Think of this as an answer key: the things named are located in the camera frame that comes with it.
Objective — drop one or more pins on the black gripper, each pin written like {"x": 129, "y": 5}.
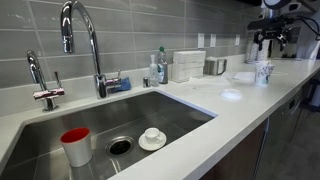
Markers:
{"x": 278, "y": 28}

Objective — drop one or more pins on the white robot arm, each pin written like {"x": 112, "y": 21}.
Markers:
{"x": 299, "y": 10}

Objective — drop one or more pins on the patterned paper cup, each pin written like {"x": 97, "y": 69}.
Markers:
{"x": 263, "y": 70}

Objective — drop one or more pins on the white plastic cup lid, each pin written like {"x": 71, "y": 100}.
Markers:
{"x": 231, "y": 94}

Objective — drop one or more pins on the white espresso cup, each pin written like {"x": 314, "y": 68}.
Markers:
{"x": 152, "y": 135}

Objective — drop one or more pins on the white cup with red interior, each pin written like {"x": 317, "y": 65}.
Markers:
{"x": 77, "y": 146}

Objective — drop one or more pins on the stack of patterned paper cups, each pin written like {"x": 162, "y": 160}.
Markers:
{"x": 255, "y": 55}

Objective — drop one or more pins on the white paper towel box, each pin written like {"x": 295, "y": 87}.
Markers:
{"x": 187, "y": 64}

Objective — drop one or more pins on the dishwasher front panel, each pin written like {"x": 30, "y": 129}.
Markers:
{"x": 282, "y": 125}

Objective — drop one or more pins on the green cap dish soap bottle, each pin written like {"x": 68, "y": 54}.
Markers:
{"x": 162, "y": 66}

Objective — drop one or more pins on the blue sponge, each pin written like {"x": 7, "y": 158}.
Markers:
{"x": 125, "y": 85}

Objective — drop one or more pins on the white saucer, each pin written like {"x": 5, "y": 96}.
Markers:
{"x": 152, "y": 146}

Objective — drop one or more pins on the stainless steel sink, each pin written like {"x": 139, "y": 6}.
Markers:
{"x": 115, "y": 130}

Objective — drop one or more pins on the small chrome water tap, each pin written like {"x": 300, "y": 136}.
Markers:
{"x": 46, "y": 95}

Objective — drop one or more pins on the white light switch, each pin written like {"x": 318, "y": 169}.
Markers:
{"x": 213, "y": 40}

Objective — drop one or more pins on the white wall outlet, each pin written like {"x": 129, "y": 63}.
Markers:
{"x": 201, "y": 37}

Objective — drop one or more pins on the dark cabinet with handle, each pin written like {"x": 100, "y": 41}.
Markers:
{"x": 240, "y": 162}

